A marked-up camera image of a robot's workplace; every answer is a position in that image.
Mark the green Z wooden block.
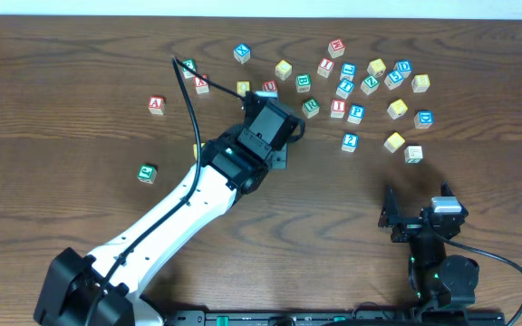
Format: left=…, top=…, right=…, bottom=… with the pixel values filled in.
left=361, top=75, right=380, bottom=95

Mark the yellow block near D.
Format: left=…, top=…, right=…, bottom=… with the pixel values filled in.
left=367, top=58, right=386, bottom=78

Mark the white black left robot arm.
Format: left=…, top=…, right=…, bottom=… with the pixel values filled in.
left=34, top=125, right=295, bottom=326

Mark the blue 2 wooden block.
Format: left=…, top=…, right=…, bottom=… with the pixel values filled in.
left=342, top=133, right=359, bottom=152

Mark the red U block upper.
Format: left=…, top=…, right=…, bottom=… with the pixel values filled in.
left=262, top=80, right=278, bottom=92

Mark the yellow A wooden block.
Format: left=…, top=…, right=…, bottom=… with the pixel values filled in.
left=387, top=99, right=408, bottom=120

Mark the green B wooden block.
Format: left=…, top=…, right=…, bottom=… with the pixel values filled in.
left=295, top=73, right=312, bottom=92

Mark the wood L top block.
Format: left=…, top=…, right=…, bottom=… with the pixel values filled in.
left=404, top=146, right=423, bottom=164

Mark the yellow S wooden block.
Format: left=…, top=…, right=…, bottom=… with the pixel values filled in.
left=383, top=132, right=405, bottom=153

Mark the green J wooden block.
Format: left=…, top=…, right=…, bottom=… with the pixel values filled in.
left=137, top=165, right=158, bottom=184

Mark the green R wooden block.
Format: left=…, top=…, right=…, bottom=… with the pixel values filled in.
left=302, top=98, right=320, bottom=119

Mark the red I block lower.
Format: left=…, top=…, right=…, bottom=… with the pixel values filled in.
left=331, top=100, right=346, bottom=119

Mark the blue T wooden block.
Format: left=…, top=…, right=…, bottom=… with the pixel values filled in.
left=336, top=79, right=355, bottom=100

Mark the green F wooden block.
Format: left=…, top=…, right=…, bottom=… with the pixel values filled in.
left=182, top=59, right=197, bottom=79

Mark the red H wooden block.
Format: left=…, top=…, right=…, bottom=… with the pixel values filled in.
left=327, top=38, right=345, bottom=59

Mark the blue X wooden block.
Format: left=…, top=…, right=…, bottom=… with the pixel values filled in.
left=233, top=43, right=251, bottom=64

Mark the red X wooden block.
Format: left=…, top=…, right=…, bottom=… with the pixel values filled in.
left=194, top=76, right=209, bottom=94

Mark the yellow block upper middle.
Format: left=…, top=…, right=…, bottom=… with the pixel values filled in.
left=275, top=60, right=293, bottom=81

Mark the yellow O wooden block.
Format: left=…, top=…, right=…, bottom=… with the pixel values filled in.
left=237, top=81, right=250, bottom=97

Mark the yellow G wooden block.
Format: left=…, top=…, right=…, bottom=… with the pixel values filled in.
left=193, top=142, right=205, bottom=160

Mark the red A wooden block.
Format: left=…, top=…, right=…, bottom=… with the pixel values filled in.
left=148, top=96, right=166, bottom=115

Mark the blue D block upper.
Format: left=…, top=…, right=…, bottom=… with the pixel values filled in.
left=393, top=60, right=412, bottom=79

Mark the blue 5 wooden block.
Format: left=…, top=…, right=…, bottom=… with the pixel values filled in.
left=384, top=70, right=404, bottom=90

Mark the blue P wooden block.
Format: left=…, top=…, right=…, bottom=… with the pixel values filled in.
left=347, top=104, right=365, bottom=124

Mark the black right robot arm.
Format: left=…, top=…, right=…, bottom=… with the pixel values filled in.
left=378, top=183, right=479, bottom=310

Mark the red I block upper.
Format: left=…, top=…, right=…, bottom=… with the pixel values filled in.
left=317, top=58, right=334, bottom=78

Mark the blue L wooden block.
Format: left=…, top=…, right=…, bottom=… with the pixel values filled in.
left=340, top=62, right=356, bottom=82

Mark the blue d block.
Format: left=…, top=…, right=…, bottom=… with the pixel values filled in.
left=414, top=110, right=434, bottom=129
left=393, top=60, right=412, bottom=79

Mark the blue D block lower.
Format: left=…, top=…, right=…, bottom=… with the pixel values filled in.
left=414, top=110, right=434, bottom=129

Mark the red i block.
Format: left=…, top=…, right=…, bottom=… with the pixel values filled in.
left=331, top=100, right=346, bottom=119
left=317, top=58, right=334, bottom=78

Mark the yellow 8 wooden block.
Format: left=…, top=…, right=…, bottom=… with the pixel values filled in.
left=411, top=74, right=430, bottom=93

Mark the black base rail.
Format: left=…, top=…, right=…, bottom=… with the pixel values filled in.
left=164, top=306, right=506, bottom=326

